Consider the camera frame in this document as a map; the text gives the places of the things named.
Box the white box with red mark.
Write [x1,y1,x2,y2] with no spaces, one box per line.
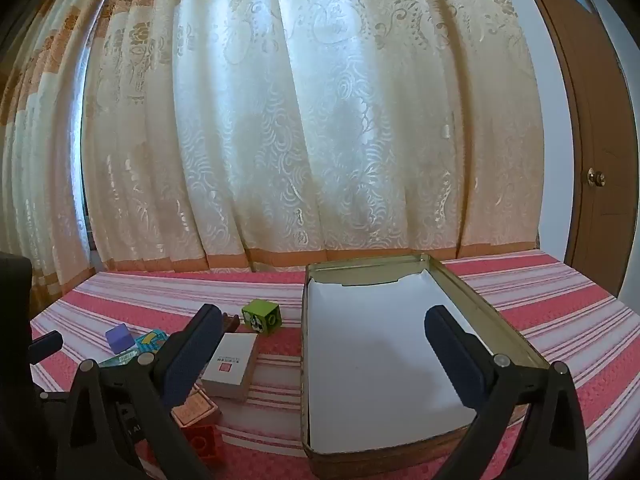
[201,332,260,402]

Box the green toy block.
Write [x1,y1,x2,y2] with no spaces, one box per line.
[241,299,282,336]

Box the rectangular metal tin tray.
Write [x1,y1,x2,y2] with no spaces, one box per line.
[299,253,551,466]

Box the purple block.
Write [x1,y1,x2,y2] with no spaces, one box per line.
[105,324,133,354]

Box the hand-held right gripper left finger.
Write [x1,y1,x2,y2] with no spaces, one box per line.
[67,304,223,480]

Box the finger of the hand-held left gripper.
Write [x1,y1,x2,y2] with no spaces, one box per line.
[29,332,64,365]

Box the brown wooden door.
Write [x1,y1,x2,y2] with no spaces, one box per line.
[515,0,640,301]

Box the pink striped bed sheet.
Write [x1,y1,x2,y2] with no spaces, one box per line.
[30,252,640,480]

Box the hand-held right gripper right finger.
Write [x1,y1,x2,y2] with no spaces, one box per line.
[424,304,591,480]

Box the blue toy brick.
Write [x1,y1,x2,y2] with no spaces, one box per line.
[134,329,172,356]

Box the cream floral curtain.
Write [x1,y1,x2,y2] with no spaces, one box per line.
[0,0,546,276]

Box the white paper liner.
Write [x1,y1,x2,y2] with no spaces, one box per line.
[306,269,493,453]

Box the green card pack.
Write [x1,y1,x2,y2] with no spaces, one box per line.
[97,350,143,367]

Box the copper metal tin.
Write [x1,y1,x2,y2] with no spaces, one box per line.
[170,391,221,428]

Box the red toy brick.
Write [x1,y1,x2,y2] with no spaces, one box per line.
[181,424,223,461]

